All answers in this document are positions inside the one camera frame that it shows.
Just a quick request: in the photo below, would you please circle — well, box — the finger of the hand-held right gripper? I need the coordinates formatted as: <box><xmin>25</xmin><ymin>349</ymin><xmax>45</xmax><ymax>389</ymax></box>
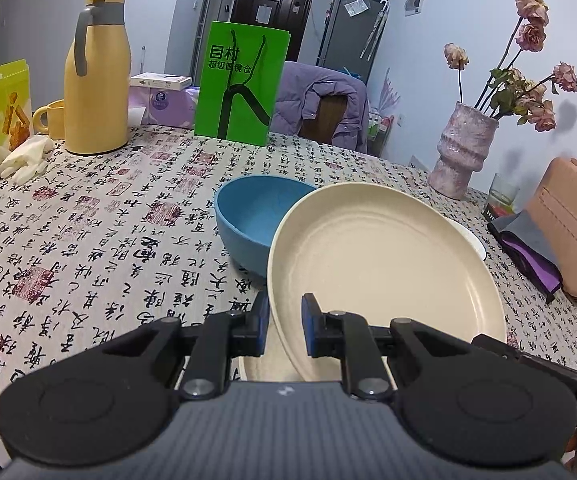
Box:
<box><xmin>471</xmin><ymin>333</ymin><xmax>576</xmax><ymax>393</ymax></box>

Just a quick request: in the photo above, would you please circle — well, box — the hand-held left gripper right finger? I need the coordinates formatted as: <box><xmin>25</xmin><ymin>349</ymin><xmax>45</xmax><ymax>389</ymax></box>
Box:
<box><xmin>302</xmin><ymin>294</ymin><xmax>494</xmax><ymax>402</ymax></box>

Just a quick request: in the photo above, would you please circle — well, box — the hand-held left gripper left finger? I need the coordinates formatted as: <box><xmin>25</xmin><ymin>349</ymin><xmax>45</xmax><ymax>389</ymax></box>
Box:
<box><xmin>83</xmin><ymin>292</ymin><xmax>270</xmax><ymax>401</ymax></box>

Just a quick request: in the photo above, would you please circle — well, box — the blue bowl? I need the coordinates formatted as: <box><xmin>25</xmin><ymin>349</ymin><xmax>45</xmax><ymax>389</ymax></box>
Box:
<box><xmin>214</xmin><ymin>175</ymin><xmax>319</xmax><ymax>278</ymax></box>

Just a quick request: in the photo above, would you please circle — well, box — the large white black-rimmed bowl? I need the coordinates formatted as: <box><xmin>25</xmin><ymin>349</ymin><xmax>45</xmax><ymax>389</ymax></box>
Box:
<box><xmin>461</xmin><ymin>225</ymin><xmax>489</xmax><ymax>262</ymax></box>

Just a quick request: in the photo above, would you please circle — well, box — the grey purple cloth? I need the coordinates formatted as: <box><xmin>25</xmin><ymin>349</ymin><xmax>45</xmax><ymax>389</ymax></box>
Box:
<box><xmin>487</xmin><ymin>210</ymin><xmax>564</xmax><ymax>306</ymax></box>

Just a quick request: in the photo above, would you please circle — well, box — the red black box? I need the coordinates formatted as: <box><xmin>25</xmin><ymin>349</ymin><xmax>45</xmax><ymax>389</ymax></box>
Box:
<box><xmin>483</xmin><ymin>200</ymin><xmax>511</xmax><ymax>221</ymax></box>

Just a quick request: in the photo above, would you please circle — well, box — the glass cup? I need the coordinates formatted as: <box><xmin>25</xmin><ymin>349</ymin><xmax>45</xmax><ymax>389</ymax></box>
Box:
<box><xmin>488</xmin><ymin>172</ymin><xmax>520</xmax><ymax>207</ymax></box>

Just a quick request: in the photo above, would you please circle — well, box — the wooden chair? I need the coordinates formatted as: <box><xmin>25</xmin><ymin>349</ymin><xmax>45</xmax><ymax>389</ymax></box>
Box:
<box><xmin>298</xmin><ymin>95</ymin><xmax>351</xmax><ymax>146</ymax></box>

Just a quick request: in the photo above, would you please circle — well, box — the cluttered storage cart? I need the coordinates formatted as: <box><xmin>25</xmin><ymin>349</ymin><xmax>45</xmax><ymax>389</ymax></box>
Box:
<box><xmin>367</xmin><ymin>109</ymin><xmax>395</xmax><ymax>157</ymax></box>

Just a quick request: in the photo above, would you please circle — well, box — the purple jacket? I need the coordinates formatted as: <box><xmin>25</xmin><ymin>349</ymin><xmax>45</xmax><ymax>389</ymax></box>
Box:
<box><xmin>271</xmin><ymin>61</ymin><xmax>370</xmax><ymax>153</ymax></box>

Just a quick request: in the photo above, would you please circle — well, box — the green paper bag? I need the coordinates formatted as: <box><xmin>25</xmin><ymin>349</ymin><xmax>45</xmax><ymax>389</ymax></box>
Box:
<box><xmin>193</xmin><ymin>20</ymin><xmax>291</xmax><ymax>147</ymax></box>

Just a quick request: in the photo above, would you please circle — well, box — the purple tissue pack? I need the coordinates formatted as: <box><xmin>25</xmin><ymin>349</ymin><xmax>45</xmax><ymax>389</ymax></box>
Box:
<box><xmin>128</xmin><ymin>84</ymin><xmax>202</xmax><ymax>127</ymax></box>

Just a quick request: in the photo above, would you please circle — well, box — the small white box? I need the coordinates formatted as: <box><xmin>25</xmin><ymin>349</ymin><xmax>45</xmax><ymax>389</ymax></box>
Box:
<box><xmin>129</xmin><ymin>72</ymin><xmax>193</xmax><ymax>92</ymax></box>

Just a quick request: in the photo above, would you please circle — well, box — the yellow thermos jug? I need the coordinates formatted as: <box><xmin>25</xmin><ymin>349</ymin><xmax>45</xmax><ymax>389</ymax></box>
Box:
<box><xmin>63</xmin><ymin>0</ymin><xmax>132</xmax><ymax>156</ymax></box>

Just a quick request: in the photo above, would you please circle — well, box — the yellow mug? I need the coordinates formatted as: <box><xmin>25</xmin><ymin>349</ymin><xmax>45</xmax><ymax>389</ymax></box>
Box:
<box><xmin>32</xmin><ymin>100</ymin><xmax>66</xmax><ymax>141</ymax></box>

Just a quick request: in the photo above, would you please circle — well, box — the grey refrigerator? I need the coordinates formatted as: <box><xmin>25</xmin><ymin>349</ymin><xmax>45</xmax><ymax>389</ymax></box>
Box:
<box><xmin>315</xmin><ymin>0</ymin><xmax>391</xmax><ymax>86</ymax></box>

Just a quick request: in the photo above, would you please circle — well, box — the white umbrella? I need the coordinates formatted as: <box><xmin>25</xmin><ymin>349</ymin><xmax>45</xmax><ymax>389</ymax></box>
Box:
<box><xmin>359</xmin><ymin>0</ymin><xmax>391</xmax><ymax>60</ymax></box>

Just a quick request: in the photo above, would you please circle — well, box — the dark entrance door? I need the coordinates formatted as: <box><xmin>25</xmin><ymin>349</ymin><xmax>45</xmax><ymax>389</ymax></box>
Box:
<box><xmin>231</xmin><ymin>0</ymin><xmax>316</xmax><ymax>63</ymax></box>

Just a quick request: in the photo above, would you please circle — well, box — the bunch of dried roses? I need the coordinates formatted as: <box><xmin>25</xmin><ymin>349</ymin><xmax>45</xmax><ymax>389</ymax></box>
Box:
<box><xmin>443</xmin><ymin>0</ymin><xmax>577</xmax><ymax>133</ymax></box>

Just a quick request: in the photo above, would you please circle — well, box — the grey interior door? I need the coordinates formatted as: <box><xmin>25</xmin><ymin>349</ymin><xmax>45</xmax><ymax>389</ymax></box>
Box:
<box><xmin>199</xmin><ymin>0</ymin><xmax>232</xmax><ymax>43</ymax></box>

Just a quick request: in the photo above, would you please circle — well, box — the purple wall decal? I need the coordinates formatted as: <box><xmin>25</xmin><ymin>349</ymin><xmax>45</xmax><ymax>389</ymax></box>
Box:
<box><xmin>379</xmin><ymin>66</ymin><xmax>405</xmax><ymax>113</ymax></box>

